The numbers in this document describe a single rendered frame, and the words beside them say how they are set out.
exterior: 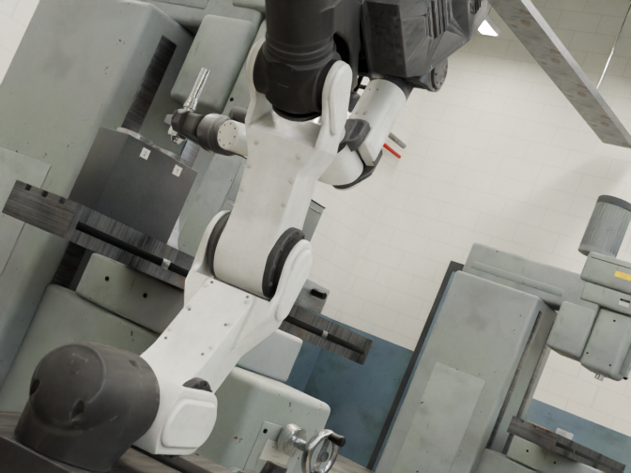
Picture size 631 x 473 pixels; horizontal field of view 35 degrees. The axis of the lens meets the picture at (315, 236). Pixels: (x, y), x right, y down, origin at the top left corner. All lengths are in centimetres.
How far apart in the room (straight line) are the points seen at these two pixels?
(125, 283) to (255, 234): 78
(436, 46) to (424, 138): 856
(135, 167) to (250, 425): 63
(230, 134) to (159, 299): 49
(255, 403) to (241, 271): 47
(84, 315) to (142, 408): 111
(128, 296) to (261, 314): 76
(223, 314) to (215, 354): 8
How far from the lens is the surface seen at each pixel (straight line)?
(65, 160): 277
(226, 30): 273
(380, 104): 207
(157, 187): 231
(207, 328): 178
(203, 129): 227
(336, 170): 202
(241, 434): 223
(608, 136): 921
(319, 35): 170
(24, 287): 273
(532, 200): 969
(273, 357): 250
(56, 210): 217
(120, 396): 148
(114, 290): 256
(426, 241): 1002
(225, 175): 774
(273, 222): 181
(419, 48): 189
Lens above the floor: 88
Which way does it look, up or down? 6 degrees up
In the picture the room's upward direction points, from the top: 23 degrees clockwise
